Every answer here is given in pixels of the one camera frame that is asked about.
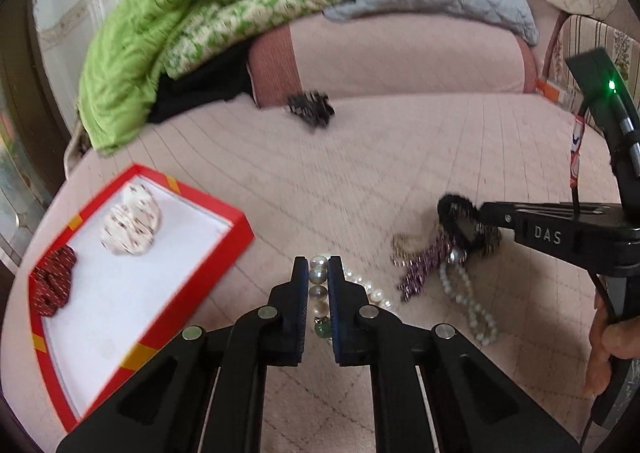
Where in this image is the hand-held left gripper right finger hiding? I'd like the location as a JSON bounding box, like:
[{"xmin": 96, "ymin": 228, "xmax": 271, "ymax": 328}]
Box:
[{"xmin": 327, "ymin": 255, "xmax": 583, "ymax": 453}]

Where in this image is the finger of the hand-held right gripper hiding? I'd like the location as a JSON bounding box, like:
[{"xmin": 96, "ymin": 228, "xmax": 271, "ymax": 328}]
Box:
[
  {"xmin": 477, "ymin": 201, "xmax": 622, "ymax": 220},
  {"xmin": 449, "ymin": 214, "xmax": 518, "ymax": 250}
]

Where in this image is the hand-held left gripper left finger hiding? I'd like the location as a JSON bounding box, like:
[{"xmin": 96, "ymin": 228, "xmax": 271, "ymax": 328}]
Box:
[{"xmin": 56, "ymin": 255, "xmax": 308, "ymax": 453}]

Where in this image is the white pearl bracelet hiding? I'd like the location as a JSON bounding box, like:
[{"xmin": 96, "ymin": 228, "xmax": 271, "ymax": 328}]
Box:
[{"xmin": 307, "ymin": 254, "xmax": 396, "ymax": 340}]

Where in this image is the black scrunchie with bead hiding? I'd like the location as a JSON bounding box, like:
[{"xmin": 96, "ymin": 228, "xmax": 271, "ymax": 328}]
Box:
[{"xmin": 437, "ymin": 193, "xmax": 503, "ymax": 264}]

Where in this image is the gold pearl brooch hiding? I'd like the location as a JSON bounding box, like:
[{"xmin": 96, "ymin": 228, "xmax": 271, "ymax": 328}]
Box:
[{"xmin": 391, "ymin": 233, "xmax": 426, "ymax": 266}]

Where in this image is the pale green bead bracelet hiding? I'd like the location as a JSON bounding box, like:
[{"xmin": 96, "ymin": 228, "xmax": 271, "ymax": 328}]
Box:
[{"xmin": 439, "ymin": 260, "xmax": 498, "ymax": 346}]

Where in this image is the red cardboard box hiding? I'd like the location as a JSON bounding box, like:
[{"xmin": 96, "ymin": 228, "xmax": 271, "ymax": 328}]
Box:
[{"xmin": 30, "ymin": 164, "xmax": 255, "ymax": 434}]

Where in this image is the person's right hand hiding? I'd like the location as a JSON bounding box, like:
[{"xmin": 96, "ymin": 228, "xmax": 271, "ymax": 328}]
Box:
[{"xmin": 585, "ymin": 293, "xmax": 640, "ymax": 399}]

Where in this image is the orange and white packet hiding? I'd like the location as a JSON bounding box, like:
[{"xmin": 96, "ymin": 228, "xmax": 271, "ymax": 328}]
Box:
[{"xmin": 535, "ymin": 78, "xmax": 576, "ymax": 108}]

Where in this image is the pink quilted bed cover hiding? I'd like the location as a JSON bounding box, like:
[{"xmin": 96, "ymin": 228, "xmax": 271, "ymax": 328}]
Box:
[{"xmin": 0, "ymin": 93, "xmax": 640, "ymax": 453}]

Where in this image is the striped upholstered chair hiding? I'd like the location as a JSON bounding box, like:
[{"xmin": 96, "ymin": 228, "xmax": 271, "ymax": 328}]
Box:
[{"xmin": 542, "ymin": 13, "xmax": 640, "ymax": 134}]

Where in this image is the white cherry print scrunchie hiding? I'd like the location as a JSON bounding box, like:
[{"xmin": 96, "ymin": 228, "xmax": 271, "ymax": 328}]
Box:
[{"xmin": 100, "ymin": 183, "xmax": 163, "ymax": 256}]

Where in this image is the pink bolster cushion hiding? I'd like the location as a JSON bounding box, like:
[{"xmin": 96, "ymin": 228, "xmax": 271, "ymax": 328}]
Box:
[{"xmin": 247, "ymin": 13, "xmax": 541, "ymax": 108}]

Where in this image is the black hair claw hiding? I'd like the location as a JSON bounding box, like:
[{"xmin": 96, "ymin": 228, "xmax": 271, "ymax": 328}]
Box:
[{"xmin": 287, "ymin": 90, "xmax": 336, "ymax": 130}]

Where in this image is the black cloth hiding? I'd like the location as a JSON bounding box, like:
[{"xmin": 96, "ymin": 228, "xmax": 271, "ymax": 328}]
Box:
[{"xmin": 147, "ymin": 40, "xmax": 256, "ymax": 124}]

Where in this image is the red polka dot scrunchie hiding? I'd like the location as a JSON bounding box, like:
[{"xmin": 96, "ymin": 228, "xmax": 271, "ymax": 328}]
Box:
[{"xmin": 32, "ymin": 247, "xmax": 77, "ymax": 316}]

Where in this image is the wooden door with glass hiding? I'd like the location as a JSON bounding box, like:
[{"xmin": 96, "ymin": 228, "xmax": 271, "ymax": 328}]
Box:
[{"xmin": 0, "ymin": 0, "xmax": 66, "ymax": 274}]

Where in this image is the black cable with paper tag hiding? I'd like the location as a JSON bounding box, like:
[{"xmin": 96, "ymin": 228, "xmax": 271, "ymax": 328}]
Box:
[{"xmin": 569, "ymin": 100, "xmax": 591, "ymax": 206}]

